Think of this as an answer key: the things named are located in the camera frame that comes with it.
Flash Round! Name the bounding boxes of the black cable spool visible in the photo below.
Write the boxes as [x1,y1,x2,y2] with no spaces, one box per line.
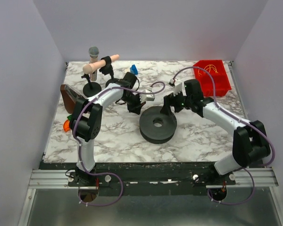
[139,106,177,144]

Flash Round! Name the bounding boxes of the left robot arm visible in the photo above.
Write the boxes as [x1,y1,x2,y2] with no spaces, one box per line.
[70,73,146,180]

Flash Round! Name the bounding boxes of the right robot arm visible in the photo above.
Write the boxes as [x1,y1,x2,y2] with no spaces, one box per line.
[161,79,271,175]

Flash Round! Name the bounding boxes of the blue and white block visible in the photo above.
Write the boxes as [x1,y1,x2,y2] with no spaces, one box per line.
[124,65,138,76]

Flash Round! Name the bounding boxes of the red plastic bin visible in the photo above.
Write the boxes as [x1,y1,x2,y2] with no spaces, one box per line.
[192,59,232,97]

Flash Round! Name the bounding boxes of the pink wooden microphone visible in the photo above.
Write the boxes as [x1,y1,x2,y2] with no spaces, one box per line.
[83,55,119,74]

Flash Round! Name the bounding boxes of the brown wooden metronome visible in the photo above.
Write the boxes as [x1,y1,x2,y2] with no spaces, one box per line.
[60,84,85,114]

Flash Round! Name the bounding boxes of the grey mesh microphone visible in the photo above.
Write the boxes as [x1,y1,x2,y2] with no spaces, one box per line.
[88,46,100,81]

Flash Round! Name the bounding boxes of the orange curved track piece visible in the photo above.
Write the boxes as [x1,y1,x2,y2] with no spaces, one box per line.
[63,120,71,132]

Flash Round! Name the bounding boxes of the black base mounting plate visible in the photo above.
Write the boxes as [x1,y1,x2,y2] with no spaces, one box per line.
[68,162,235,196]

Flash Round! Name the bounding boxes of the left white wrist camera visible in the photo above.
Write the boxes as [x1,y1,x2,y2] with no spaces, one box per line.
[140,89,155,103]

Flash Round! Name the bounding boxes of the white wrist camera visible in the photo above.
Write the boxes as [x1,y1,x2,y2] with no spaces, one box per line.
[169,79,183,96]
[140,89,155,103]

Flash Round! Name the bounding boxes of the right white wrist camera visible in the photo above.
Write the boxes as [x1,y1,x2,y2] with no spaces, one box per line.
[169,79,183,96]

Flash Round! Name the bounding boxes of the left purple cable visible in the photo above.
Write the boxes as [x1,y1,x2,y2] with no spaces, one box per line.
[72,81,166,208]

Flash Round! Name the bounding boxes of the yellow cables in bin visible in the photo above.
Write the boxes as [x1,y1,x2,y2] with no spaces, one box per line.
[196,65,221,76]

